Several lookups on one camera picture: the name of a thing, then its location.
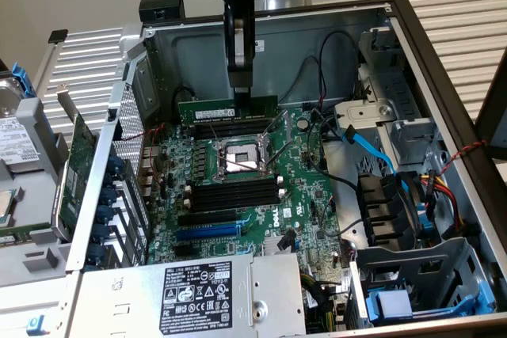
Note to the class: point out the black case fan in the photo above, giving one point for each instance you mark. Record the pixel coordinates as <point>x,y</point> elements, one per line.
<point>380,203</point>

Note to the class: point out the dark panel beside case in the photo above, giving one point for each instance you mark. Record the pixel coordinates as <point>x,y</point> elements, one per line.
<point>495,116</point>

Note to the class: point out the blue drive tray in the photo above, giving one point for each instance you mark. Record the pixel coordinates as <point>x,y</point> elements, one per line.
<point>392,302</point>

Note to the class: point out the metal CPU socket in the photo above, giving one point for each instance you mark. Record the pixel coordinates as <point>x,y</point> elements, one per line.
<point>241,156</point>

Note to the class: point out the silver power supply unit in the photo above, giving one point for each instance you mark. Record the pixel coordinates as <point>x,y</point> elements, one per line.
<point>130,286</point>

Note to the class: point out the silver hard disk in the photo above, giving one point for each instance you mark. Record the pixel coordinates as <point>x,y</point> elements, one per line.
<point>16,144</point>

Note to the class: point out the blue expansion slot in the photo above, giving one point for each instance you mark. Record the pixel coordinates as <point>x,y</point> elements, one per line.
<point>206,232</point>

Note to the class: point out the blue plastic fan clip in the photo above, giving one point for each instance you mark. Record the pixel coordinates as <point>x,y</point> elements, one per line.
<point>427,227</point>

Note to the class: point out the blue card retention clip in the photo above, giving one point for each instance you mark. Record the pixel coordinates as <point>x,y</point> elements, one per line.
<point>95,253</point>
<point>105,214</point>
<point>115,165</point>
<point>107,195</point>
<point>101,233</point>

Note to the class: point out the blue hard disk bracket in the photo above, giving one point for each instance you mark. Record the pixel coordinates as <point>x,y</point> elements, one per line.
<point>24,80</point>

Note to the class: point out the open metal PC case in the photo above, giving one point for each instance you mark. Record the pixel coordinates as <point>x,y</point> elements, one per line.
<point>301,37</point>

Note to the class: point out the blue release button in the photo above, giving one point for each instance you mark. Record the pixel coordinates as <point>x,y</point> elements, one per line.
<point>36,324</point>

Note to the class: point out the silver chipset heatsink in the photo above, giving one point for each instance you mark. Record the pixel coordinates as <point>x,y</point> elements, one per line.
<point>269,247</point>

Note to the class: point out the thin metal locking lever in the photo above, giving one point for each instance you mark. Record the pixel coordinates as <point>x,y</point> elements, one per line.
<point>241,164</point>
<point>214,136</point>

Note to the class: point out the grey parts rack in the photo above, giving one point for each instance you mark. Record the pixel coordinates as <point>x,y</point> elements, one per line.
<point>43,195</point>

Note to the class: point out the green graphics card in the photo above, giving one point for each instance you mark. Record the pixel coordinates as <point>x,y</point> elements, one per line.
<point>79,156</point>

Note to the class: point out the short black expansion slot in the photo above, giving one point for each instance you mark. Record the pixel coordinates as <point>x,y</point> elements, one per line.
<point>184,250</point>

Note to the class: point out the black box behind case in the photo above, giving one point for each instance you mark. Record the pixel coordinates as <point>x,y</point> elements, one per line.
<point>158,3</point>

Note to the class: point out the round coin battery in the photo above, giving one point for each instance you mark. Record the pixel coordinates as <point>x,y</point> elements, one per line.
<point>303,123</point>

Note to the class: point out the black power supply label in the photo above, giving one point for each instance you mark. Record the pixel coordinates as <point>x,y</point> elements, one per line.
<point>196,298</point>

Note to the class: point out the white case label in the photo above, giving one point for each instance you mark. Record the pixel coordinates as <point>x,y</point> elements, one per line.
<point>260,46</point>

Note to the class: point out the grey metal drive cage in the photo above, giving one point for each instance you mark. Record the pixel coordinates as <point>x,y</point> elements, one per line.
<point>455,259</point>

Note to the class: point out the grey metal disk bay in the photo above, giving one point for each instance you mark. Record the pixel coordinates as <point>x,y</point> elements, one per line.
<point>392,88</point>

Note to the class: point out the black RAM slot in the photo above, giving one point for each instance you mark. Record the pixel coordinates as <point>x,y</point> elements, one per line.
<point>233,130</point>
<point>235,197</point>
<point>235,191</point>
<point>235,184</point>
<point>235,203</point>
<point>233,125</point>

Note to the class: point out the silver socket cover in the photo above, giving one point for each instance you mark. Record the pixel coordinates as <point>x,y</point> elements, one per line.
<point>286,124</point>

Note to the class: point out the green Dell motherboard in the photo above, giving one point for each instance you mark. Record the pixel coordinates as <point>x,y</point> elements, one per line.
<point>301,172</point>

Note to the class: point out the green RAM stick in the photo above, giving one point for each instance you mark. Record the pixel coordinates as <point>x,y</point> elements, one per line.
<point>20,233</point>
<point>206,110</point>

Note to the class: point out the silver CPU chip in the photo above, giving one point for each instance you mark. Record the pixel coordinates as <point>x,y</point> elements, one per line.
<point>4,207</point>

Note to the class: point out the long black expansion slot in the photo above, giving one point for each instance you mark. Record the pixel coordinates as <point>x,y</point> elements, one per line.
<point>206,218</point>

